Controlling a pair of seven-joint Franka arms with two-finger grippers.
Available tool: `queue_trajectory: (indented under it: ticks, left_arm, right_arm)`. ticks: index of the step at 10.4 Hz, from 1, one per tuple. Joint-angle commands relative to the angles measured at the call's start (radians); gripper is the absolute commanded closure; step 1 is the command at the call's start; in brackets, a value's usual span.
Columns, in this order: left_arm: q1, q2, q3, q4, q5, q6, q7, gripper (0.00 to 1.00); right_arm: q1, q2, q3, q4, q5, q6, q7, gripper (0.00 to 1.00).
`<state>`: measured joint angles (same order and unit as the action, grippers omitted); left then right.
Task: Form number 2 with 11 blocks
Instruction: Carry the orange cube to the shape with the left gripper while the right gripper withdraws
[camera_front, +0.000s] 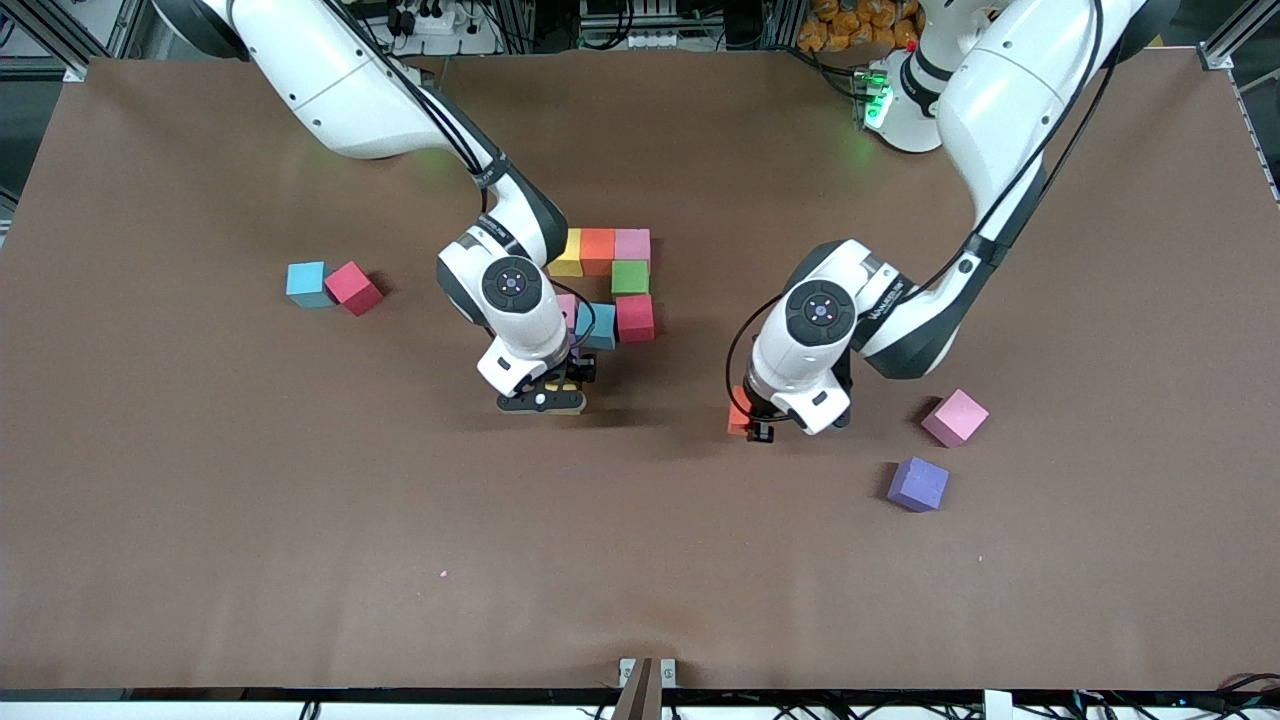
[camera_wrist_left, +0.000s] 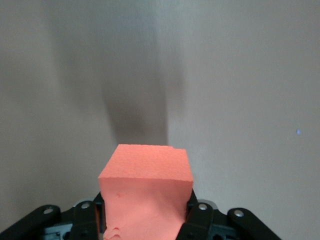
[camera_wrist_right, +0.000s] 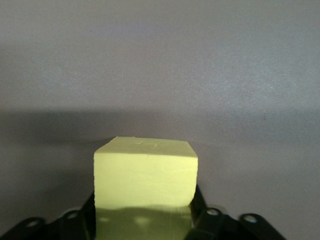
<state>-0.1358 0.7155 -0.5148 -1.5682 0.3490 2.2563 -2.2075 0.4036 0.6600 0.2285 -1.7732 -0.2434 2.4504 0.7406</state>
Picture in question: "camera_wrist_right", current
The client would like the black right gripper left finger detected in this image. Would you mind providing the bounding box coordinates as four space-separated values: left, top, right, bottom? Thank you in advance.
9 192 97 240

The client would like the yellow foam cube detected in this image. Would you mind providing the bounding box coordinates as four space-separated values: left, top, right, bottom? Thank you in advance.
93 136 200 240

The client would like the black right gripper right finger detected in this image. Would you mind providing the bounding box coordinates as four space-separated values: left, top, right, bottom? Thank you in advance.
188 184 286 240

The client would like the brown table mat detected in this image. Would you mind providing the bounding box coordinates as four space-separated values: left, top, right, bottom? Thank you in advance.
0 0 320 240

